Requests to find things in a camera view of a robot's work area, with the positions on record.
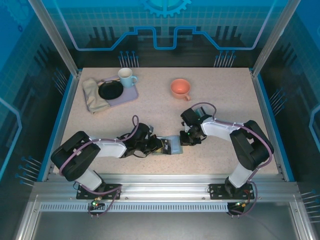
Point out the beige folded cloth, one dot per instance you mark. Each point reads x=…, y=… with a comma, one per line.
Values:
x=92, y=97

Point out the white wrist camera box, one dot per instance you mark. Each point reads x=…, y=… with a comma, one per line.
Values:
x=185, y=127
x=150, y=128

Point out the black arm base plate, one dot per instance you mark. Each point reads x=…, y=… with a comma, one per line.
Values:
x=215, y=191
x=110, y=187

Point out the black round plate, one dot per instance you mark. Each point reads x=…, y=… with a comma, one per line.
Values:
x=110, y=90

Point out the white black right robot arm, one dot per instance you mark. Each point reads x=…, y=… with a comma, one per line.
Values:
x=220, y=128

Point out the aluminium frame post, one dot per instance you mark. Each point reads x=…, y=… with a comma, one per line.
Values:
x=272, y=37
x=57, y=42

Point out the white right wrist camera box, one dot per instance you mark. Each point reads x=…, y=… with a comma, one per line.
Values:
x=185, y=127

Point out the small connector with green light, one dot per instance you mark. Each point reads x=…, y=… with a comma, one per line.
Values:
x=241, y=204
x=96, y=203

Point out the aluminium side rail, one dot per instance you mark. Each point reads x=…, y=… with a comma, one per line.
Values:
x=62, y=120
x=268, y=120

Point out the black VIP card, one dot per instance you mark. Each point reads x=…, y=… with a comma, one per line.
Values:
x=168, y=147

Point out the green card holder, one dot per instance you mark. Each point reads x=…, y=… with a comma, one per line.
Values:
x=177, y=146

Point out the aluminium front frame rail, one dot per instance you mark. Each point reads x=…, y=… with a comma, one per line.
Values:
x=162, y=187

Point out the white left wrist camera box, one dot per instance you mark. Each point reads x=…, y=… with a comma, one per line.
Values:
x=150, y=128

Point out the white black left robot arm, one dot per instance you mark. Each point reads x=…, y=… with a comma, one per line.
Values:
x=110, y=147

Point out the orange cup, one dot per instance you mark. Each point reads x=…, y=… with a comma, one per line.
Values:
x=180, y=87

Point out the lavender plastic tray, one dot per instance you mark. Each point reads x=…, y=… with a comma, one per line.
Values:
x=125, y=96

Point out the light blue mug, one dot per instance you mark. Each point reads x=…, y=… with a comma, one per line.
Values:
x=126, y=81

